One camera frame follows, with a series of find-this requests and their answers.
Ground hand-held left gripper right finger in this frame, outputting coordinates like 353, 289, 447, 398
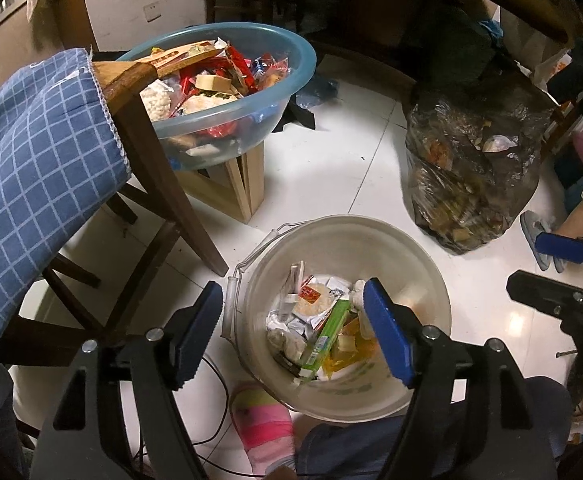
361, 277, 559, 480

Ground teal plastic basin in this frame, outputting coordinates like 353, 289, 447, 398
116, 22, 317, 171

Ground white plastic bucket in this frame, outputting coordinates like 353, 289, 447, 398
222, 215, 453, 423

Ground pile of snack packets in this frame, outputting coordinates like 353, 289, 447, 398
139, 40, 290, 156

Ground dark translucent garbage bag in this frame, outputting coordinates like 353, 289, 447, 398
405, 80, 555, 256

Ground small yellow box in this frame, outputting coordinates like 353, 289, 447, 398
196, 74, 232, 92

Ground pink striped sock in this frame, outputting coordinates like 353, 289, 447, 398
229, 382, 297, 476

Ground beige base cabinets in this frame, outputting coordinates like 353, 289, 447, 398
0, 0, 37, 106

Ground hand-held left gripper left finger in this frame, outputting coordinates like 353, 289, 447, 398
29, 280, 225, 480

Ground white packet red label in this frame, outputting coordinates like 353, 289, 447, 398
291, 275, 352, 328

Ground light wooden stool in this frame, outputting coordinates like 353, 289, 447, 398
179, 142, 265, 223

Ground blue checked star tablecloth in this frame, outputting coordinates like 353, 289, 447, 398
0, 47, 132, 401

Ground black cloth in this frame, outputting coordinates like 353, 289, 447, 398
272, 100, 317, 133

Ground white plastic bag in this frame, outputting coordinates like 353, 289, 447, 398
501, 5, 572, 91

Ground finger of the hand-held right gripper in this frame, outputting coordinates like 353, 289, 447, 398
534, 232, 583, 266
505, 270, 583, 331

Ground green packet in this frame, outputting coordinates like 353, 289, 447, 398
299, 299, 353, 368

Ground white knotted cloth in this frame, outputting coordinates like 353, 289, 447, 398
349, 280, 369, 311

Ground yellow corn packet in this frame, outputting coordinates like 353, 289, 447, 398
321, 317, 377, 371

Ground clear plastic wrapper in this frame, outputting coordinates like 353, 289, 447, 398
279, 260, 306, 321

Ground grey slipper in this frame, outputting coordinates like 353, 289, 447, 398
520, 211, 569, 273

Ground thin black cable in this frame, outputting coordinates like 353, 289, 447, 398
132, 355, 302, 476

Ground long narrow carton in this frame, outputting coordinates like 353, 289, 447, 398
149, 40, 222, 68

